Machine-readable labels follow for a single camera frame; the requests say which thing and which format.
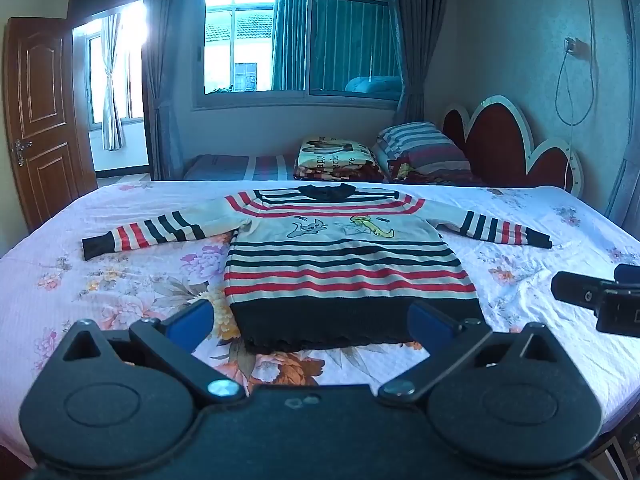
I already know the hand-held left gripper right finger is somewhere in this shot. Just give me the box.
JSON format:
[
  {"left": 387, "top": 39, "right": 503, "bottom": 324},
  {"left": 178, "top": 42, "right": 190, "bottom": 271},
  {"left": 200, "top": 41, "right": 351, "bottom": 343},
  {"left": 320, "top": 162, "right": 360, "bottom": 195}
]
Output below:
[{"left": 378, "top": 301, "right": 568, "bottom": 403}]

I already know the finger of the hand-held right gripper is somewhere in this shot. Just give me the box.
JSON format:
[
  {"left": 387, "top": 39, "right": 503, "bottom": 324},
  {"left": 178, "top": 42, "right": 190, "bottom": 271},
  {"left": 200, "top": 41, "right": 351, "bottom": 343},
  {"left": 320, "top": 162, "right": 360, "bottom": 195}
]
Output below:
[{"left": 550, "top": 271, "right": 608, "bottom": 317}]

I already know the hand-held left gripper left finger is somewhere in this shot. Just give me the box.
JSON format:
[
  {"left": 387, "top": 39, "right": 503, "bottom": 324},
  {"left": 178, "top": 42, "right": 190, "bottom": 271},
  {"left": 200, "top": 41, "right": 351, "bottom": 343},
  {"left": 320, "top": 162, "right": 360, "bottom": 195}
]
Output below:
[{"left": 64, "top": 300, "right": 246, "bottom": 408}]

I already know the striped knit sweater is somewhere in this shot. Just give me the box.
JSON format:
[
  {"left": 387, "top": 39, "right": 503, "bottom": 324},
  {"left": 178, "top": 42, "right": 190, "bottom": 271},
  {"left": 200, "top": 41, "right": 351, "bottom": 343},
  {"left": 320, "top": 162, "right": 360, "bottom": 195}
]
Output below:
[{"left": 81, "top": 183, "right": 553, "bottom": 353}]

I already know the bedside cabinet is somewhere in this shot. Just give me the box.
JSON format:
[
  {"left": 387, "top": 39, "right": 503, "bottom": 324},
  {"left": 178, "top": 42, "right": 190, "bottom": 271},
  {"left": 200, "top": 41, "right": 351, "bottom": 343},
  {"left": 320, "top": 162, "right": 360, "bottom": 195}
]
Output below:
[{"left": 590, "top": 420, "right": 640, "bottom": 480}]

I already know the red printed cloth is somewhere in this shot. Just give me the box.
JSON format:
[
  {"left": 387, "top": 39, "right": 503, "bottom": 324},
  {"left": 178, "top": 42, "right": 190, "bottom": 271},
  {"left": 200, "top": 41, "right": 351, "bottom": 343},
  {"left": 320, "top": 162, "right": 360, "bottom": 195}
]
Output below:
[{"left": 390, "top": 157, "right": 486, "bottom": 186}]

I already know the striped mattress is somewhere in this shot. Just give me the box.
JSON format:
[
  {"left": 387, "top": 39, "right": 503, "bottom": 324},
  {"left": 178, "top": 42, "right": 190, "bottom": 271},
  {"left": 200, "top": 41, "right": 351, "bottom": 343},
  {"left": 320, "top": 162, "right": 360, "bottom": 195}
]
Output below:
[{"left": 182, "top": 154, "right": 301, "bottom": 182}]

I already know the red scalloped headboard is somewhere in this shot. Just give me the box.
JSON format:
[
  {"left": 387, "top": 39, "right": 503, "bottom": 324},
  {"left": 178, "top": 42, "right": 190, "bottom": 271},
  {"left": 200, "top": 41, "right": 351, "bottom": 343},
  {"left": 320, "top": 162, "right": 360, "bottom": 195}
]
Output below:
[{"left": 441, "top": 94, "right": 585, "bottom": 196}]

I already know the striped pillow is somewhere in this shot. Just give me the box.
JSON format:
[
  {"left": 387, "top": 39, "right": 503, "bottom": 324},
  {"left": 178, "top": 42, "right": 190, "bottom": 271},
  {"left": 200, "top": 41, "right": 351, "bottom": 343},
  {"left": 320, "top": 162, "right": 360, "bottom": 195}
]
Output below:
[{"left": 376, "top": 121, "right": 472, "bottom": 173}]

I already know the folded cartoon print blanket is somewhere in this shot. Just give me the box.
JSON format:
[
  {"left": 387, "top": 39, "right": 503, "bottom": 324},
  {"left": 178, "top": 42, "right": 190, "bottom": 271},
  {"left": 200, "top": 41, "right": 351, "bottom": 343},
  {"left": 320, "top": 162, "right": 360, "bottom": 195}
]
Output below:
[{"left": 292, "top": 136, "right": 390, "bottom": 183}]

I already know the grey curtain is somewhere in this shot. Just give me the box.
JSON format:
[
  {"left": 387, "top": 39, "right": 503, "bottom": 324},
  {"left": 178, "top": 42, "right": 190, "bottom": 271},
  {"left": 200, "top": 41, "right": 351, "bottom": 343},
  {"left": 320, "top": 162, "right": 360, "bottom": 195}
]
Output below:
[
  {"left": 142, "top": 0, "right": 201, "bottom": 181},
  {"left": 387, "top": 0, "right": 451, "bottom": 126}
]

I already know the white sheer curtain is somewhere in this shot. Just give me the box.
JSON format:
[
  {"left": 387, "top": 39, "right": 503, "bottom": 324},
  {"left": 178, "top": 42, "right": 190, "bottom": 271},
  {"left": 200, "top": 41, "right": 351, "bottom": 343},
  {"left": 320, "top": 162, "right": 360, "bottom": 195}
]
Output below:
[{"left": 100, "top": 12, "right": 124, "bottom": 152}]

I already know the teal cushion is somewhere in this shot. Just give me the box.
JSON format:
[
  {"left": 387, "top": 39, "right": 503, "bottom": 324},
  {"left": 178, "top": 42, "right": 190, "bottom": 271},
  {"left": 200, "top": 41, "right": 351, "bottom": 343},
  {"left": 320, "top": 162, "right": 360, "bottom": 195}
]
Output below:
[{"left": 345, "top": 76, "right": 404, "bottom": 97}]

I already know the brown wooden door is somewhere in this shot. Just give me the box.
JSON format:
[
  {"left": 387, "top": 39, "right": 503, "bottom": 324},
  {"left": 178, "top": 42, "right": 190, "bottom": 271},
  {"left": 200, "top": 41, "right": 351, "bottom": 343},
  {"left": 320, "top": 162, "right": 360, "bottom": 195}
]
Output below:
[{"left": 2, "top": 17, "right": 98, "bottom": 233}]

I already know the sliding glass window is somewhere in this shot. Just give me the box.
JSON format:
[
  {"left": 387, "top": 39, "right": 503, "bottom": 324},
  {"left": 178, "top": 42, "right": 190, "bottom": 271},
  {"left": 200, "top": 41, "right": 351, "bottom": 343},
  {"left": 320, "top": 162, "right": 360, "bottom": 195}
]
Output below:
[{"left": 192, "top": 0, "right": 406, "bottom": 111}]

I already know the teal curtain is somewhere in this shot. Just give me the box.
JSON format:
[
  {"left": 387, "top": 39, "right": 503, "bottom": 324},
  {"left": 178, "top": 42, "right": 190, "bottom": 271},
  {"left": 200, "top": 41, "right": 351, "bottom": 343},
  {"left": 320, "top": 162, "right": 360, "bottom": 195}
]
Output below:
[{"left": 270, "top": 0, "right": 401, "bottom": 92}]

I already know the white cable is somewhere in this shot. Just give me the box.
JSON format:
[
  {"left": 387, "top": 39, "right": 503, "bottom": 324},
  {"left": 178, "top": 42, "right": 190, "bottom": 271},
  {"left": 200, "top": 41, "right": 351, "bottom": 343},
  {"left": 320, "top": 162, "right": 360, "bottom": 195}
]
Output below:
[{"left": 555, "top": 0, "right": 600, "bottom": 127}]

